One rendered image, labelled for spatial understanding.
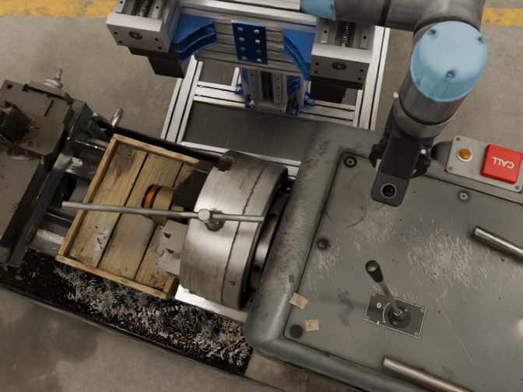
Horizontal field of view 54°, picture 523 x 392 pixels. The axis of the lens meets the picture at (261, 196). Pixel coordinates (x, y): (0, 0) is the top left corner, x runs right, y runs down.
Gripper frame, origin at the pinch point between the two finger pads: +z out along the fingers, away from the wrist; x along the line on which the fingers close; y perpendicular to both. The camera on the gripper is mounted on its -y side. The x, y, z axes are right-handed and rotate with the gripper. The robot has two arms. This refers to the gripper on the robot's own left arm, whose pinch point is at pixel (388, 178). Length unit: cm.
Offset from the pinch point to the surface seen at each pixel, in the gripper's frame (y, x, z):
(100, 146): 3, 73, 45
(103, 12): 94, 147, 130
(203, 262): -22.4, 27.0, 10.2
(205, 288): -26.5, 26.0, 15.6
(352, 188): -2.0, 5.1, 4.5
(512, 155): 12.2, -19.7, 3.3
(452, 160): 8.7, -10.2, 4.4
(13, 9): 82, 192, 130
